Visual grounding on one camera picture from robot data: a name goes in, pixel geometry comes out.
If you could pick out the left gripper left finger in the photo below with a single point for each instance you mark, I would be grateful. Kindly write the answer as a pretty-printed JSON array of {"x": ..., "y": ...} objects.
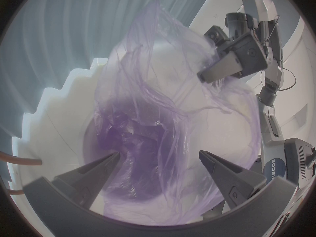
[{"x": 84, "y": 184}]

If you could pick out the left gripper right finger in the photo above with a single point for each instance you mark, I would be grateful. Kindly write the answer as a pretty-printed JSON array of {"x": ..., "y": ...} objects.
[{"x": 232, "y": 184}]

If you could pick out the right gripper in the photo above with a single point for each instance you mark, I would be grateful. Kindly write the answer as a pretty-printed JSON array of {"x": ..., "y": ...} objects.
[{"x": 251, "y": 55}]

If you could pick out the white trash bin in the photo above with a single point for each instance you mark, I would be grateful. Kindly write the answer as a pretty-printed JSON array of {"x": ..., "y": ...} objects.
[{"x": 87, "y": 147}]

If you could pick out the purple plastic bag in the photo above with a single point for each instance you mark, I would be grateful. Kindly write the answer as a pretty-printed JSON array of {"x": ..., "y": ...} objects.
[{"x": 153, "y": 107}]

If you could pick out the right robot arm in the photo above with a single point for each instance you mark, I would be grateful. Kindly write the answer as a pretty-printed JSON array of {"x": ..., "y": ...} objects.
[{"x": 261, "y": 11}]

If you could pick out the wooden chair white cushion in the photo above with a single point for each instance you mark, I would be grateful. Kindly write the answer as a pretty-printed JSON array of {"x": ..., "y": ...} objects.
[{"x": 24, "y": 160}]

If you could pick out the white curtain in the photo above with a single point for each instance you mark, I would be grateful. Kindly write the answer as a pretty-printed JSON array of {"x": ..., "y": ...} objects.
[{"x": 61, "y": 46}]

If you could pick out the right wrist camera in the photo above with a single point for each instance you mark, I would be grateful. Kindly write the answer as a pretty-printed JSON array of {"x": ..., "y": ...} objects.
[{"x": 214, "y": 36}]

